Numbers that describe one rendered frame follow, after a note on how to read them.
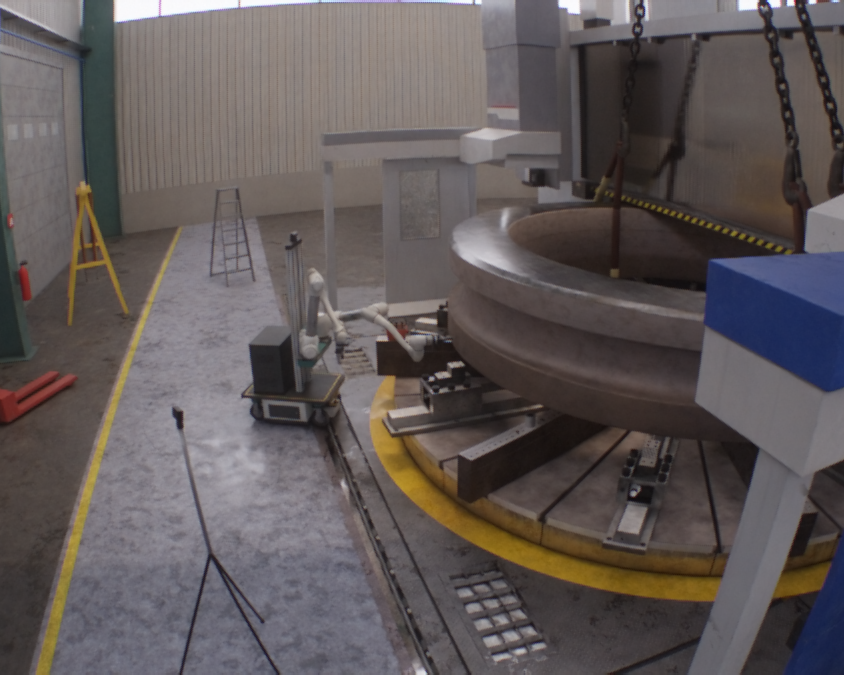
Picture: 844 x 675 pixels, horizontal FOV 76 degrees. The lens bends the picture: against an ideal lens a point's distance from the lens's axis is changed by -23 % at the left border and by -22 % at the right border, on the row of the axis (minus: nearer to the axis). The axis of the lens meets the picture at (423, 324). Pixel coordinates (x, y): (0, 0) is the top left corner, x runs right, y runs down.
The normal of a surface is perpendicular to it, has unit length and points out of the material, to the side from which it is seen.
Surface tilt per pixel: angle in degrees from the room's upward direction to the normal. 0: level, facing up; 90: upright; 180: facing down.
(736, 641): 90
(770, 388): 90
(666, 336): 90
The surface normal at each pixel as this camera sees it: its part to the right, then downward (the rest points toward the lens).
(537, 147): 0.28, 0.31
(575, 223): 0.48, 0.28
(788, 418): -0.96, 0.11
